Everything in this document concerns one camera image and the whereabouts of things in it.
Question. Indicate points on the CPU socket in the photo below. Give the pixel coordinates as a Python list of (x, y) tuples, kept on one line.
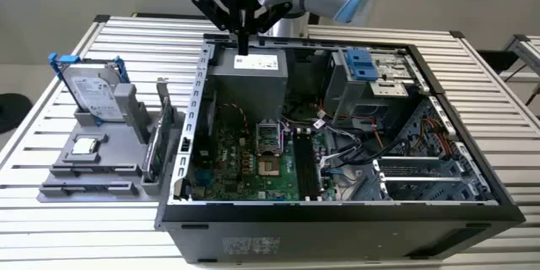
[(270, 166)]

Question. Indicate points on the grey parts rack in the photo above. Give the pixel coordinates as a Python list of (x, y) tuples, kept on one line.
[(118, 146)]

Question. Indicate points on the black bar behind table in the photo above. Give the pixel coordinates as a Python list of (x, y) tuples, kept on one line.
[(168, 16)]

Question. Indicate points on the silver CPU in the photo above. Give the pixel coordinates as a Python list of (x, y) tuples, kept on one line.
[(84, 146)]

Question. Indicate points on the hard disk in blue carrier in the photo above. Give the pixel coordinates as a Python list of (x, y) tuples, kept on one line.
[(91, 89)]

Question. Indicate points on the green graphics card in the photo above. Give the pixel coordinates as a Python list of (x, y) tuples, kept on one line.
[(167, 115)]

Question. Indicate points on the grey power supply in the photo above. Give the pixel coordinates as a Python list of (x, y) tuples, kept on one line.
[(248, 93)]

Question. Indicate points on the metal disk bay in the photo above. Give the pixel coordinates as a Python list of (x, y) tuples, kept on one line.
[(418, 179)]

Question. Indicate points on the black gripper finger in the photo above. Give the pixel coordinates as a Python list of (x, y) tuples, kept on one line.
[(270, 18), (212, 7)]

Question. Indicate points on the black PC case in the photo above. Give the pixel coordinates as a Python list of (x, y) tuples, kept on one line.
[(295, 238)]

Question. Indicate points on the green motherboard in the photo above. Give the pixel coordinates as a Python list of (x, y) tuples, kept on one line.
[(228, 169)]

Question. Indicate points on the black round floor object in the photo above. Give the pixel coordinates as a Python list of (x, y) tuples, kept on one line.
[(15, 112)]

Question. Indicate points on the blue plastic drive bracket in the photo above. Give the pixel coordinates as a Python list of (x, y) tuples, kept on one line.
[(359, 67)]

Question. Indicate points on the metal drive cage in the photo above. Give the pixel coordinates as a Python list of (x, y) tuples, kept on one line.
[(354, 93)]

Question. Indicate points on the metal slat side table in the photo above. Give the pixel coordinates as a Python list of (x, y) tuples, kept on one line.
[(523, 45)]

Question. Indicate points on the black box beside table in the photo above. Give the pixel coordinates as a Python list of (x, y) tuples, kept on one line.
[(498, 59)]

